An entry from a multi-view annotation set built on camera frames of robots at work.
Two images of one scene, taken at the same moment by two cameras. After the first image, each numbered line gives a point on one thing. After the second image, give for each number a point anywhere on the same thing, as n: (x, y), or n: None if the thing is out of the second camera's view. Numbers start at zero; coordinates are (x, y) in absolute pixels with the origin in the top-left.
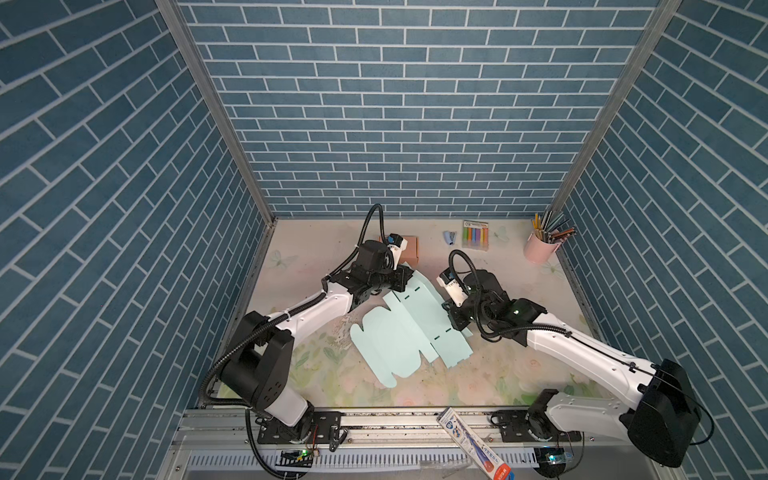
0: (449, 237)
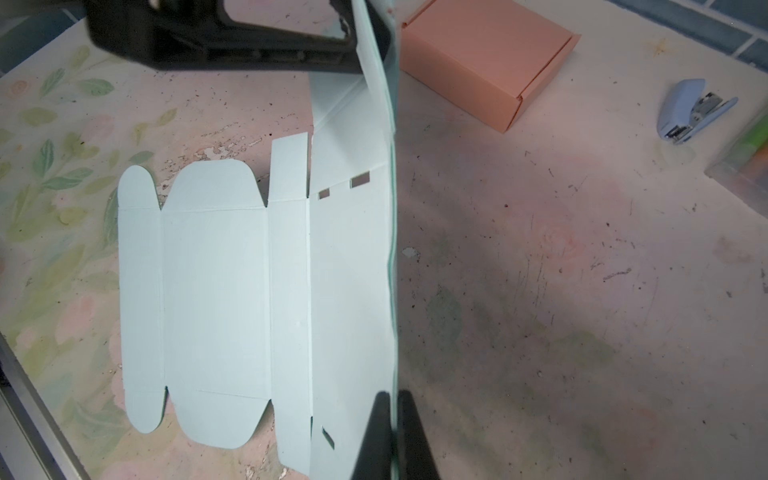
0: (687, 108)
